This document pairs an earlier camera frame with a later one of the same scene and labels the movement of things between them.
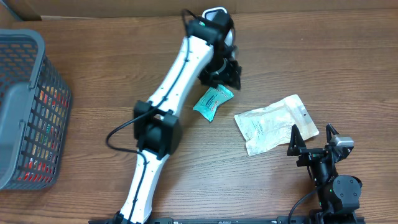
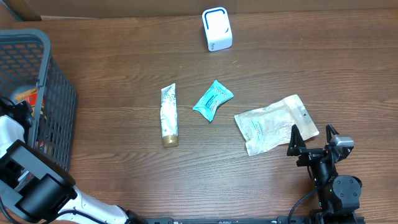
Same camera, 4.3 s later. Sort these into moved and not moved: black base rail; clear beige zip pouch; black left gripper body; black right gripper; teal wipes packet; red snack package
Moved: red snack package; black left gripper body
Not moved: clear beige zip pouch; black right gripper; teal wipes packet; black base rail
